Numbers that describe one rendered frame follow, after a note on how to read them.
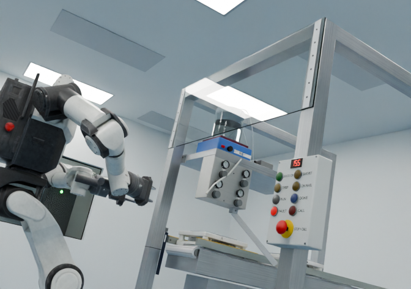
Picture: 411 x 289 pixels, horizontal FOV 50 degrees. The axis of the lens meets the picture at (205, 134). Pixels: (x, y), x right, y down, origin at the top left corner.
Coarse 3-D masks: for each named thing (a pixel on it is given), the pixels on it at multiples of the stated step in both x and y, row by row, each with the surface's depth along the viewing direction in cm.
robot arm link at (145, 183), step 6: (138, 180) 172; (144, 180) 178; (150, 180) 182; (138, 186) 172; (144, 186) 179; (150, 186) 182; (132, 192) 171; (138, 192) 173; (144, 192) 179; (138, 198) 177; (144, 198) 179; (138, 204) 180; (144, 204) 180
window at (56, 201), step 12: (96, 168) 692; (48, 192) 649; (60, 192) 658; (48, 204) 647; (60, 204) 655; (72, 204) 664; (84, 204) 674; (60, 216) 652; (72, 216) 661; (84, 216) 671; (72, 228) 658; (84, 228) 667
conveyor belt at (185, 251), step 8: (168, 248) 208; (176, 248) 202; (184, 248) 196; (192, 248) 191; (200, 248) 191; (184, 256) 196; (192, 256) 189; (232, 256) 199; (264, 264) 208; (328, 280) 228
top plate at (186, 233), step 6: (180, 234) 212; (186, 234) 208; (192, 234) 203; (198, 234) 199; (204, 234) 194; (210, 234) 196; (216, 240) 201; (222, 240) 198; (228, 240) 200; (234, 240) 202; (240, 246) 205; (246, 246) 205
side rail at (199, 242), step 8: (200, 240) 190; (208, 248) 192; (216, 248) 194; (224, 248) 196; (232, 248) 198; (240, 256) 200; (248, 256) 202; (256, 256) 204; (264, 256) 207; (312, 272) 221; (320, 272) 224; (336, 280) 229; (344, 280) 232; (352, 280) 235; (368, 288) 241; (376, 288) 244; (384, 288) 248
